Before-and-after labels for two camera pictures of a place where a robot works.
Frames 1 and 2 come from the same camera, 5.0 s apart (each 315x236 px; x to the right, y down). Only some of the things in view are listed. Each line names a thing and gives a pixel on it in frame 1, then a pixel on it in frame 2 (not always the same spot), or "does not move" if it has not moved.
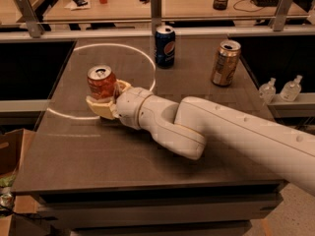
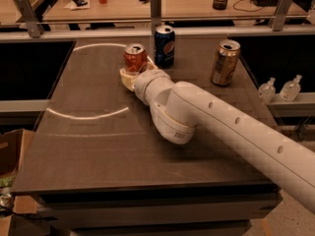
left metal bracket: x=34 y=27 does not move
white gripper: x=129 y=105 → x=142 y=82
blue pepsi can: x=164 y=46 does not move
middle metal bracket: x=156 y=10 does not move
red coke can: x=102 y=83 → x=135 y=57
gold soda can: x=226 y=62 does not move
